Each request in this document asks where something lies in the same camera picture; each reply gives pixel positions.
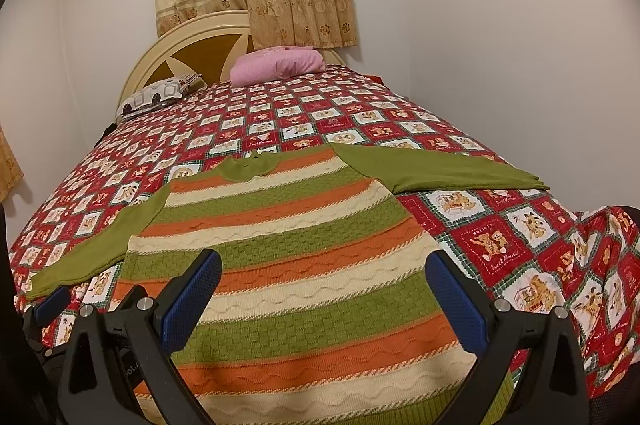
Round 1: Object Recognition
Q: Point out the white car print pillow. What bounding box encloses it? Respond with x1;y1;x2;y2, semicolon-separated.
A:
115;73;206;124

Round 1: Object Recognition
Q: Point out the beige side curtain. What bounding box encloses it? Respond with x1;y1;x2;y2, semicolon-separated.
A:
0;130;24;202

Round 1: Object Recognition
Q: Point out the green orange striped sweater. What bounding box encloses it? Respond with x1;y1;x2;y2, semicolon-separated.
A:
28;144;541;424

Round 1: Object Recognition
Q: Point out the red patchwork bear bedspread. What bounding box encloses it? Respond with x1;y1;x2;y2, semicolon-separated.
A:
9;66;639;397

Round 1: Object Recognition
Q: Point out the cream wooden headboard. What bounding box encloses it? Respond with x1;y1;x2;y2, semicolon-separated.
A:
118;9;346;107

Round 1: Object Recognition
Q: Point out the pink pillow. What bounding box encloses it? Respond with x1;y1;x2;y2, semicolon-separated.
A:
230;46;326;87

